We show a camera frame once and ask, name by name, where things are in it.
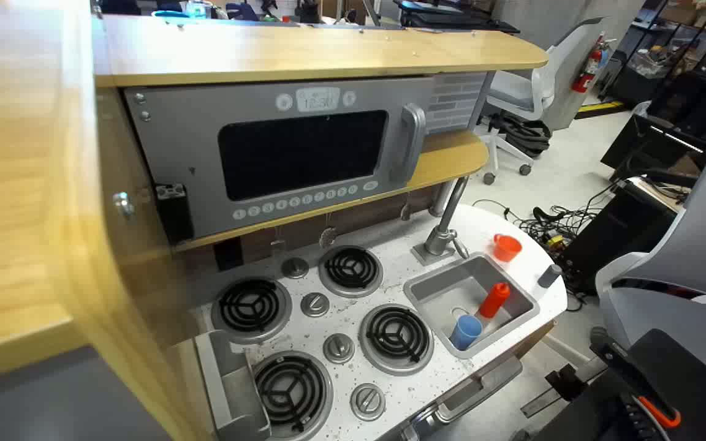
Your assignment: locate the grey toy faucet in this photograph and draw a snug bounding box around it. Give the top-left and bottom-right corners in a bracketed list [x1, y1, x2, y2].
[413, 172, 476, 265]

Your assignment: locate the grey round stove knob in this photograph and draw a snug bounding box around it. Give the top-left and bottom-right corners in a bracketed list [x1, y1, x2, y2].
[321, 330, 359, 367]
[348, 379, 388, 423]
[300, 288, 333, 320]
[280, 254, 312, 282]

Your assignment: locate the grey microwave door handle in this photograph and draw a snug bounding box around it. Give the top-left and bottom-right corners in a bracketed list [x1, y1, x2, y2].
[391, 102, 429, 185]

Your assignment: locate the grey block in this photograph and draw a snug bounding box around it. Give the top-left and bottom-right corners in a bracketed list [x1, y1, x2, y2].
[535, 263, 565, 291]

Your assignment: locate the round black toy stove burner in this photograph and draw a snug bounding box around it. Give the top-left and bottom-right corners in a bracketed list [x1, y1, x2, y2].
[247, 350, 337, 438]
[316, 242, 384, 298]
[359, 301, 436, 377]
[210, 276, 294, 341]

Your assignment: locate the blue cup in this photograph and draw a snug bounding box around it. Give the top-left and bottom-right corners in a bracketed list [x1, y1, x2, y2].
[446, 312, 486, 353]

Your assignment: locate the grey white office chair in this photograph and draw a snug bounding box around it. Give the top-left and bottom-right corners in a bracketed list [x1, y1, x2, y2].
[479, 63, 560, 188]

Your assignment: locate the black computer case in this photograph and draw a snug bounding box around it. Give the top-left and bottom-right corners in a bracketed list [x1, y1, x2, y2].
[601, 100, 706, 183]

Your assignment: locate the orange plastic cylinder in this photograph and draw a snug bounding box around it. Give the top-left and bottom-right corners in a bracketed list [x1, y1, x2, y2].
[476, 279, 514, 323]

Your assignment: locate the black bracket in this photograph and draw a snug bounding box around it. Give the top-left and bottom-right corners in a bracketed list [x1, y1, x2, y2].
[152, 181, 199, 248]

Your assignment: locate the orange cup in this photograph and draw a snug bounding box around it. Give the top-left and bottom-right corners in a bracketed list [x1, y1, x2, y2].
[489, 230, 524, 266]

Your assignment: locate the black equipment box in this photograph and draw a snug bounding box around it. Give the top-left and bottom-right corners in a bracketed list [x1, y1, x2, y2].
[565, 179, 687, 298]

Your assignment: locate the grey toy sink basin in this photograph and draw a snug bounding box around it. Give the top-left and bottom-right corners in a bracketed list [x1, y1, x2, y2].
[403, 253, 541, 362]

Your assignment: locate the black floor cable bundle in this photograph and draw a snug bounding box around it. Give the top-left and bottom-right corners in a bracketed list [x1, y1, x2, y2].
[473, 193, 617, 258]

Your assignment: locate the wooden toy kitchen unit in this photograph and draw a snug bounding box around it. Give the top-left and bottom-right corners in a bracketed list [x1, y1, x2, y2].
[0, 0, 571, 441]

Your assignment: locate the grey oven door handle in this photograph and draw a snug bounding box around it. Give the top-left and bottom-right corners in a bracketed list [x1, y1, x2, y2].
[404, 350, 529, 438]

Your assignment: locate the red fire extinguisher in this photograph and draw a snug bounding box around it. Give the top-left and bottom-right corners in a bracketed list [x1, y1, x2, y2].
[570, 31, 611, 97]

